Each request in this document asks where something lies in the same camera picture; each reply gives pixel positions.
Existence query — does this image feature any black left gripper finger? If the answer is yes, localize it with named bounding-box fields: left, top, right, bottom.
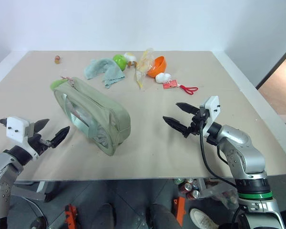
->
left=49, top=125, right=71, bottom=149
left=34, top=118, right=50, bottom=133

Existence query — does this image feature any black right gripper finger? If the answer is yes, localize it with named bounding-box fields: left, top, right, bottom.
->
left=162, top=115, right=188, bottom=135
left=175, top=102, right=201, bottom=115

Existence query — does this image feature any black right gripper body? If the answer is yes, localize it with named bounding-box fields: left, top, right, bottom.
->
left=182, top=107, right=207, bottom=139

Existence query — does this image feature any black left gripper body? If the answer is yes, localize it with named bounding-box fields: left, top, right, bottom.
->
left=25, top=123, right=53, bottom=156

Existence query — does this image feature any green zippered pouch bag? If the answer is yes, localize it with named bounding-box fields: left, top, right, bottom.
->
left=49, top=75, right=132, bottom=157

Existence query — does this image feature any red paper tag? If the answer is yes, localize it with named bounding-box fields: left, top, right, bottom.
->
left=163, top=80, right=178, bottom=90

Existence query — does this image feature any white fluffy cotton ball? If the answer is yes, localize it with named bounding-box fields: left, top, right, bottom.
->
left=155, top=72, right=172, bottom=84

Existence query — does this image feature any orange plastic half shell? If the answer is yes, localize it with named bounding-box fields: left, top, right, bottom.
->
left=146, top=56, right=168, bottom=78

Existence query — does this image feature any crumpled clear yellow plastic bag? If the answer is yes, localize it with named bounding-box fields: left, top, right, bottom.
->
left=133, top=47, right=156, bottom=90

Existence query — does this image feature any pile of drink cans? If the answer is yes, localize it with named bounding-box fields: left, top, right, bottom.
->
left=174, top=177, right=202, bottom=200

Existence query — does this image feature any clear plastic trash bag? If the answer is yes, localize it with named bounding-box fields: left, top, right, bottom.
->
left=204, top=179, right=239, bottom=210

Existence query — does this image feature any white and yellow soft toy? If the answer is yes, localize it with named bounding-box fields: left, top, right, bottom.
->
left=123, top=52, right=137, bottom=63

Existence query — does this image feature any teal cloth towel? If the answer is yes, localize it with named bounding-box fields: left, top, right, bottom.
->
left=84, top=58, right=126, bottom=89

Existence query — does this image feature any orange and black stand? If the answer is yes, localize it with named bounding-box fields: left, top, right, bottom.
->
left=64, top=203, right=78, bottom=229
left=173, top=196, right=187, bottom=227

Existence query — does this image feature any green plastic half shell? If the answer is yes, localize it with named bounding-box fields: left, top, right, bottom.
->
left=112, top=54, right=127, bottom=71

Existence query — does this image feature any dark rounded shape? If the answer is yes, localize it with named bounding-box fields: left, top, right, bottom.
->
left=146, top=202, right=179, bottom=229
left=92, top=202, right=115, bottom=229

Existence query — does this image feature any white sneaker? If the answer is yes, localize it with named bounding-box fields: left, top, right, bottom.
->
left=189, top=208, right=220, bottom=229

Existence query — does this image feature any red cord loop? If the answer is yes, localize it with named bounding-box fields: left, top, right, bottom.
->
left=177, top=84, right=199, bottom=95

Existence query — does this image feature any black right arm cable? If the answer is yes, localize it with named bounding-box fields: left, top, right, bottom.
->
left=199, top=119, right=239, bottom=189

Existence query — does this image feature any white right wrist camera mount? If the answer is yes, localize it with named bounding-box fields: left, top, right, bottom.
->
left=199, top=96, right=221, bottom=139

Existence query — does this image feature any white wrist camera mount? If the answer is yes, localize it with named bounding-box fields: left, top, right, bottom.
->
left=6, top=116, right=41, bottom=160
left=199, top=96, right=221, bottom=139

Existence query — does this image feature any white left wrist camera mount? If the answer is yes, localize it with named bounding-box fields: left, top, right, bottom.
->
left=6, top=116, right=41, bottom=160

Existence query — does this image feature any grey metal table bracket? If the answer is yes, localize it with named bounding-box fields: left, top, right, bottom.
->
left=11, top=180, right=52, bottom=203

